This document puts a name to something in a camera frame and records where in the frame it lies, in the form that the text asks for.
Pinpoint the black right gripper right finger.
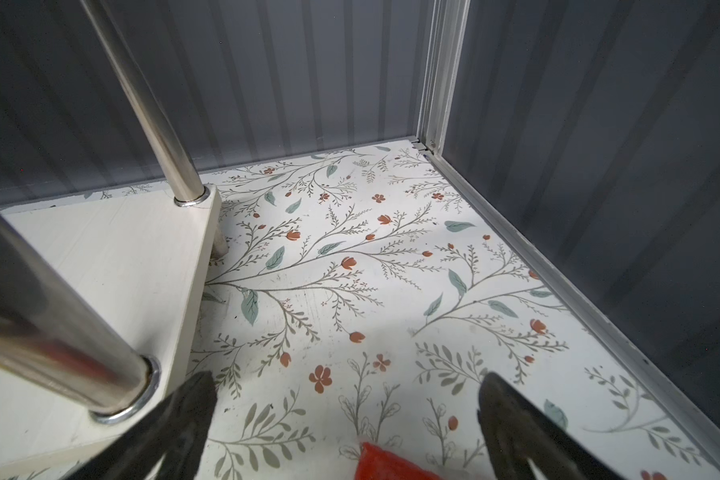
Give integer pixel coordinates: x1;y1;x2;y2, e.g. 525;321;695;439
477;372;620;479

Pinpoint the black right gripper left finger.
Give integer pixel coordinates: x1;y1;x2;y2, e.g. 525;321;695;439
67;371;217;479

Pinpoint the red spaghetti bag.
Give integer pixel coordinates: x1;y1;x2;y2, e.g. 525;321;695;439
354;442;441;480

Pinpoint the white two-tier shelf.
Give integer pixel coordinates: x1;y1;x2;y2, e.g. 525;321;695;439
0;1;226;479

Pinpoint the floral patterned table mat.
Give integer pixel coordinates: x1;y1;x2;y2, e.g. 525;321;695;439
0;139;720;480

